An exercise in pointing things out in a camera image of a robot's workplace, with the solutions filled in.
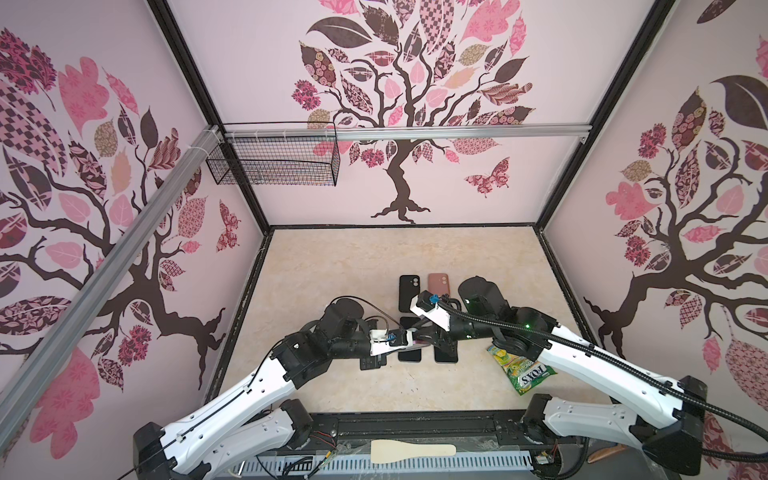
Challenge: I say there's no pink phone case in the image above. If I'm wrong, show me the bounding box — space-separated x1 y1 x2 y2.
427 273 450 297

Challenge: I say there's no black phone case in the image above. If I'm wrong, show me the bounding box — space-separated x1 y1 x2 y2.
398 274 421 313

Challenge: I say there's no purple smartphone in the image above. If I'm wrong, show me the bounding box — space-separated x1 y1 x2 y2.
433 350 458 364

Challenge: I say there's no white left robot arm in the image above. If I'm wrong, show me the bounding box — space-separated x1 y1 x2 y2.
133 298 392 479

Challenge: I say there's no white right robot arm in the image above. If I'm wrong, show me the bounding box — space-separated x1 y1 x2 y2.
410 276 707 476

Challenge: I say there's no green candy bag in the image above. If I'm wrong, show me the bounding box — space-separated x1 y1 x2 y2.
486 345 557 396

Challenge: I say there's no beige wooden spatula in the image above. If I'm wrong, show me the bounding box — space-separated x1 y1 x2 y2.
370 439 457 465

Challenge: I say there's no brown wooden utensil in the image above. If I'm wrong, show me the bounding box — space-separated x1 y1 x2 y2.
587 445 628 464

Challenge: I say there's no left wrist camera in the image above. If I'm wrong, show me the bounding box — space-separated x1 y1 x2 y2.
369 329 415 357

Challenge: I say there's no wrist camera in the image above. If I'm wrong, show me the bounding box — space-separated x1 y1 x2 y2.
410 291 451 331
369 329 415 357

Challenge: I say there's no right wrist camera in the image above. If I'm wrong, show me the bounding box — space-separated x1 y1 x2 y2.
410 291 451 331

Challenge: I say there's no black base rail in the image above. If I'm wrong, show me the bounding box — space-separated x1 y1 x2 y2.
161 407 679 480

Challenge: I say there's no white slotted cable duct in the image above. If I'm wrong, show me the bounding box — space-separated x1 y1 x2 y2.
218 451 533 479

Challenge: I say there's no black wire basket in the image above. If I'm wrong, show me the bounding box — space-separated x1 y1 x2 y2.
206 120 341 187

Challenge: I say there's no black vertical frame post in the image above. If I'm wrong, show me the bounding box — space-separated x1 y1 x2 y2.
147 0 271 235

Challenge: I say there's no aluminium rail back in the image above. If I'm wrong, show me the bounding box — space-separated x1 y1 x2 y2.
225 123 592 141

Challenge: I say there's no aluminium rail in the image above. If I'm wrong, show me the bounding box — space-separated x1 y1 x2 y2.
225 123 592 141
1 125 220 448

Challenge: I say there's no aluminium rail left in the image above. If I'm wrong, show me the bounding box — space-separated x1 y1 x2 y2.
1 125 220 448

